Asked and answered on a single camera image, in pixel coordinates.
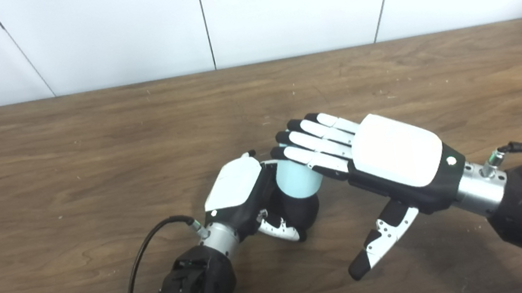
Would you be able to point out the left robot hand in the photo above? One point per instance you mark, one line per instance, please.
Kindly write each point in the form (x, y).
(233, 185)

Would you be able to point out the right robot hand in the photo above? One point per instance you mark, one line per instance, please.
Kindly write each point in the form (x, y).
(398, 153)

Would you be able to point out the black nozzle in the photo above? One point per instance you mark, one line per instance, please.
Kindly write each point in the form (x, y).
(305, 211)

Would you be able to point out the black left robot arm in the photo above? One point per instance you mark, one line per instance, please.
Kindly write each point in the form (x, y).
(194, 291)

